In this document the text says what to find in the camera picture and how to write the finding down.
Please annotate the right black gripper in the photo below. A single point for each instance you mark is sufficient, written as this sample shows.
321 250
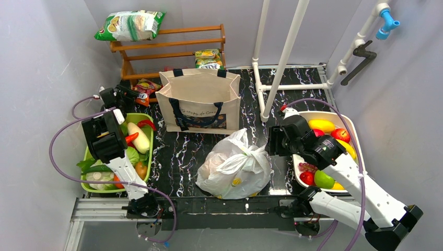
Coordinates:
275 140

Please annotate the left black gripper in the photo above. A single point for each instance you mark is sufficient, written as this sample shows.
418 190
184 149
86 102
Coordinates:
115 95

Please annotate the orange red snack bag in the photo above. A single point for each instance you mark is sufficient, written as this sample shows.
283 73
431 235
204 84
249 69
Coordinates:
145 88

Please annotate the white plastic grocery bag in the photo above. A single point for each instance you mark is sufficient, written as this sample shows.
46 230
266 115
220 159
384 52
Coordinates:
235 169

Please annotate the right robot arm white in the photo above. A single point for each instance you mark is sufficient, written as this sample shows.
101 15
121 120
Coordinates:
383 220

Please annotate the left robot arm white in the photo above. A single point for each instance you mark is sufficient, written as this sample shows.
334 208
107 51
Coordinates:
119 152

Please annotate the red chili pepper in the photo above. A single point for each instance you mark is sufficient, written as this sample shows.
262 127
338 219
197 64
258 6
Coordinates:
145 123

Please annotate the green vegetable basket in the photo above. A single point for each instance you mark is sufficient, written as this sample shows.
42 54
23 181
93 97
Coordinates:
134 118

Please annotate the red grapes bunch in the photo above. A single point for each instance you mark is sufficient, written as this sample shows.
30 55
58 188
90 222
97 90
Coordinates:
306 167

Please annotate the orange carrot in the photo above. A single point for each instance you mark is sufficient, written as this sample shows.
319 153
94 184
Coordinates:
130 138

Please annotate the small red fruit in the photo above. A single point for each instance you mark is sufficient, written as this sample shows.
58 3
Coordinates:
307 178

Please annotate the white daikon radish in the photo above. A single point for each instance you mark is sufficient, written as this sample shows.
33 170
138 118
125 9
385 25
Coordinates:
141 142

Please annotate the yellow mango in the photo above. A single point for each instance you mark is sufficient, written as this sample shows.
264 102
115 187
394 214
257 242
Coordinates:
325 126

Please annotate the green cabbage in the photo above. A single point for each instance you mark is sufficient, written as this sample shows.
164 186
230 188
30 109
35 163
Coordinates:
133 155

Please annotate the red apple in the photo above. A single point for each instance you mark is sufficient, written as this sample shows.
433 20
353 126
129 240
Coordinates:
341 134

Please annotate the beige canvas tote bag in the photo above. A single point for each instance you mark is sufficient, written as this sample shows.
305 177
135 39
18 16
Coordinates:
200 101

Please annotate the brown kiwi potato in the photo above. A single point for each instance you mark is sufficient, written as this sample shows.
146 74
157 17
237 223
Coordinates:
141 170

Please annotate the large green chips bag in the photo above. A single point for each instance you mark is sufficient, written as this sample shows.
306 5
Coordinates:
137 25

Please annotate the white fruit basket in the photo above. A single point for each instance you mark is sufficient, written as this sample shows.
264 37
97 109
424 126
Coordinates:
333 117

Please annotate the yellow banana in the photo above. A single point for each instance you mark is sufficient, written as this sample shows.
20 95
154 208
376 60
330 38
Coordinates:
350 150

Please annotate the yellow green snack bag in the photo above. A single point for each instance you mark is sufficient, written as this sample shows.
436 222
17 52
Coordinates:
208 59

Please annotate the wooden shelf rack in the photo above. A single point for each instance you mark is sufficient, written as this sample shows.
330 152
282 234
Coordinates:
172 49

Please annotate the blue pipe fitting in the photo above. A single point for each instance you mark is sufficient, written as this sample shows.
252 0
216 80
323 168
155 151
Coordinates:
389 24

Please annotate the metal base frame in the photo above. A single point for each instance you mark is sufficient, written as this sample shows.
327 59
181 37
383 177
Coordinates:
204 223

